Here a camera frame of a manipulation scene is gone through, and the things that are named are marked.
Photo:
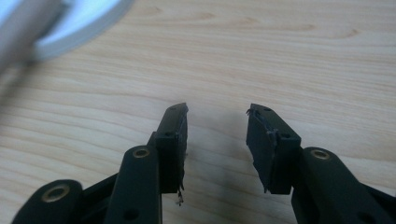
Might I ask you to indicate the grey blurred bar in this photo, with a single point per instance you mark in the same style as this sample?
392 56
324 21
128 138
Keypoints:
21 31

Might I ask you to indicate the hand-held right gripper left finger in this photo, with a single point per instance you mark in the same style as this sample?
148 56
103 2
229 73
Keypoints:
171 146

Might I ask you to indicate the white round plate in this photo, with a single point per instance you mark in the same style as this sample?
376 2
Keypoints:
84 25

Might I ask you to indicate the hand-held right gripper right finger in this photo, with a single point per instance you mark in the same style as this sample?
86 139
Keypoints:
271 149

